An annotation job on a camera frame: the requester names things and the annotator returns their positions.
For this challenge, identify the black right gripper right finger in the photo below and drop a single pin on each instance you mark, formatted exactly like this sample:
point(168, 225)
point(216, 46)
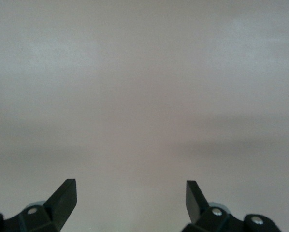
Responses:
point(197, 207)

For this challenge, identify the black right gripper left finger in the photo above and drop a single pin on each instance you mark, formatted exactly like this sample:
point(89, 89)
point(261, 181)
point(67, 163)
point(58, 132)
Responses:
point(57, 207)

